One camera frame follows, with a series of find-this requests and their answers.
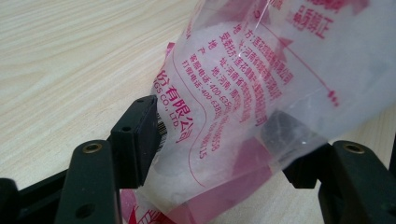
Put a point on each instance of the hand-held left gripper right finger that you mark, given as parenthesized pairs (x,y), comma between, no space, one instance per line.
(358,180)

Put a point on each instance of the pink clear bag of white crystals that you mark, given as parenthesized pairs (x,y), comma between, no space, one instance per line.
(236,93)

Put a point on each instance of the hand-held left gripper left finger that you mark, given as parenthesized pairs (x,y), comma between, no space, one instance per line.
(134,149)

